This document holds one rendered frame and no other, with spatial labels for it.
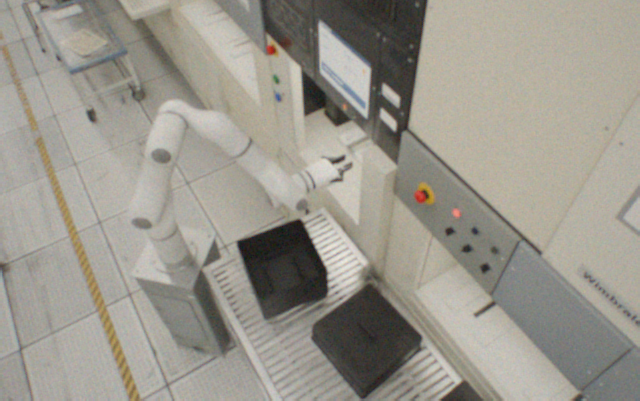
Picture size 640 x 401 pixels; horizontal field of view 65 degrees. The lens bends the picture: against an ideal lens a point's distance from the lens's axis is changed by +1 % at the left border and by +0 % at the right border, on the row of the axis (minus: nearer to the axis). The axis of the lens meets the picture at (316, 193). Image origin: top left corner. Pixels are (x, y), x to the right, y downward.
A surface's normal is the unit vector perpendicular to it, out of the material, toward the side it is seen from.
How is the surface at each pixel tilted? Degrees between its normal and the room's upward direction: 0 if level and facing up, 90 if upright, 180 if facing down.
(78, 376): 0
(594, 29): 90
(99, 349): 0
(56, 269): 0
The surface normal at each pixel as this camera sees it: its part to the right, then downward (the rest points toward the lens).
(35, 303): -0.03, -0.63
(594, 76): -0.85, 0.42
